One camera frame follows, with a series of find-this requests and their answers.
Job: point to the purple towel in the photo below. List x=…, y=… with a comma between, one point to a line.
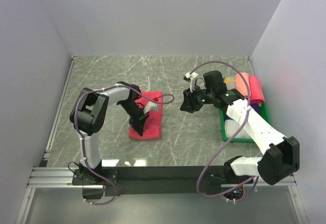
x=255, y=106

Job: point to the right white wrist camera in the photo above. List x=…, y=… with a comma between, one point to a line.
x=191, y=77

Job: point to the aluminium rail frame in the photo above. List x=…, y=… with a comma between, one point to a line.
x=59, y=177

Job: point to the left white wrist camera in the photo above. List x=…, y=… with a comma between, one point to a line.
x=151, y=106

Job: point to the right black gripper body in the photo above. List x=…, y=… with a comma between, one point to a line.
x=196, y=99

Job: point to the pink rolled towel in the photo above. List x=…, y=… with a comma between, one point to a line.
x=257, y=96

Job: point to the green plastic bin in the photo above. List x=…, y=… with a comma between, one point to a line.
x=262, y=112

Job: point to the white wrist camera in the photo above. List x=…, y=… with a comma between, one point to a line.
x=191, y=77
x=151, y=106

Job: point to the orange rolled towel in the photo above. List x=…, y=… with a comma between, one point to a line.
x=240, y=84

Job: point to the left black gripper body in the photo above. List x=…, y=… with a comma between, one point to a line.
x=137, y=114

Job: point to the black base beam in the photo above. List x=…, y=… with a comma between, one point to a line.
x=157, y=179

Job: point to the white rolled towel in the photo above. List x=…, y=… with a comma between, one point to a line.
x=231, y=127

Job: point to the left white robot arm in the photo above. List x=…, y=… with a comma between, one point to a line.
x=88, y=116

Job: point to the red towel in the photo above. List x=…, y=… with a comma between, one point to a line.
x=152, y=128

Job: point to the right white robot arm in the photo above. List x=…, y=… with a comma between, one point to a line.
x=280, y=154

